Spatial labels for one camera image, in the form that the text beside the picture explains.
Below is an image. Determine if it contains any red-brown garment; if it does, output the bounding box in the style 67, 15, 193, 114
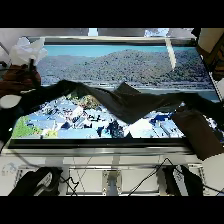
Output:
0, 63, 43, 98

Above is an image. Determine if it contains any black cable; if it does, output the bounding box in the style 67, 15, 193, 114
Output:
59, 175, 82, 197
127, 157, 184, 197

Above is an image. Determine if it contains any dark brown shirt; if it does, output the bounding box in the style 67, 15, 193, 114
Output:
49, 79, 219, 162

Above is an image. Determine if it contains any white garment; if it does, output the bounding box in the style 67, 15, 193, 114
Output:
8, 36, 49, 68

